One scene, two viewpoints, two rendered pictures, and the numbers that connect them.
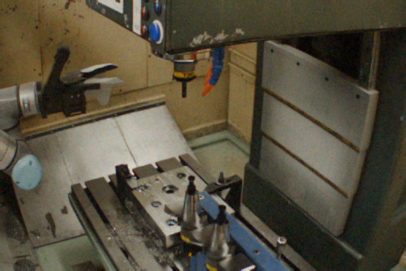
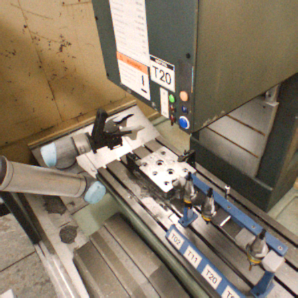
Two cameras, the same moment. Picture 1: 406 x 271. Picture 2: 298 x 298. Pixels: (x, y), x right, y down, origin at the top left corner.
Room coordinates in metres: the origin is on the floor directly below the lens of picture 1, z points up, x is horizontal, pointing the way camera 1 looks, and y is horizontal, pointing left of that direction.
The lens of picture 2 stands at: (0.09, 0.19, 2.05)
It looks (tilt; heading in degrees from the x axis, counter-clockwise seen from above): 39 degrees down; 349
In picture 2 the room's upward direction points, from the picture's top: straight up
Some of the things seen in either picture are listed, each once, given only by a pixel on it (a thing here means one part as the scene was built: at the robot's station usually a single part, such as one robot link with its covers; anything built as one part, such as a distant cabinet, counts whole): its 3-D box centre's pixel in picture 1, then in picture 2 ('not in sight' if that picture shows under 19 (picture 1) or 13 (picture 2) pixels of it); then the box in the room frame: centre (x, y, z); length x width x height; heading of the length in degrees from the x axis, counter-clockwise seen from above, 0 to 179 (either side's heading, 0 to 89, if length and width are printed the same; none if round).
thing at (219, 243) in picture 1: (220, 234); (209, 201); (0.65, -0.04, 1.26); 0.04 x 0.04 x 0.07
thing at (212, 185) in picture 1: (222, 191); (185, 158); (1.19, -0.07, 0.97); 0.13 x 0.03 x 0.15; 121
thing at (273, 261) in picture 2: not in sight; (271, 261); (0.42, -0.18, 1.21); 0.07 x 0.05 x 0.01; 121
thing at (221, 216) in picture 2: (234, 265); (219, 217); (0.61, -0.07, 1.21); 0.07 x 0.05 x 0.01; 121
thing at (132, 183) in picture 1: (127, 182); (134, 161); (1.22, 0.25, 0.97); 0.13 x 0.03 x 0.15; 31
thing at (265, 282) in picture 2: not in sight; (270, 272); (0.45, -0.23, 1.05); 0.10 x 0.05 x 0.30; 121
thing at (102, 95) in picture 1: (104, 92); (133, 134); (0.88, 0.22, 1.45); 0.09 x 0.03 x 0.06; 86
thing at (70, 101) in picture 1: (61, 94); (104, 137); (0.89, 0.32, 1.44); 0.12 x 0.08 x 0.09; 110
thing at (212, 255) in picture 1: (219, 250); (209, 208); (0.65, -0.04, 1.21); 0.06 x 0.06 x 0.03
